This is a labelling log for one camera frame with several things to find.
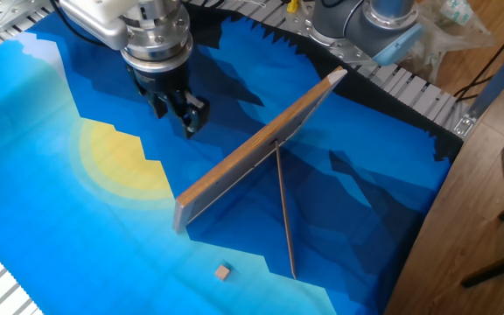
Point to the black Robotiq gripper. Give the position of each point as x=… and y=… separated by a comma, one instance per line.
x=164, y=81

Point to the wooden picture frame with stand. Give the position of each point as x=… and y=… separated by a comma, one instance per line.
x=252, y=151

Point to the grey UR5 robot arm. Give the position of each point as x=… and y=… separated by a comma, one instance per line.
x=352, y=26

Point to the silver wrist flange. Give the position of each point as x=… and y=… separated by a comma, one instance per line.
x=160, y=39

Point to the blue mountain print cloth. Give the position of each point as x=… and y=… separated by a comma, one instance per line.
x=81, y=227

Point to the yellow plastic piece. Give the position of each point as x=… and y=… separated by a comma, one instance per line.
x=292, y=5

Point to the small wooden cube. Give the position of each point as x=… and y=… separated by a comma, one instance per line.
x=222, y=272

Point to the silver metal plate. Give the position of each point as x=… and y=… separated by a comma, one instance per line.
x=2, y=13

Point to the clear plastic bag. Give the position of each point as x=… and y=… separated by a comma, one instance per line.
x=446, y=35

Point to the grey aluminium profile bar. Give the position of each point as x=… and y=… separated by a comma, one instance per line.
x=497, y=83

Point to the black stand legs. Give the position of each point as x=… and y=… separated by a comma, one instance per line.
x=497, y=267

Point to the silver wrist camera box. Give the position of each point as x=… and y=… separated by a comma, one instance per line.
x=99, y=30

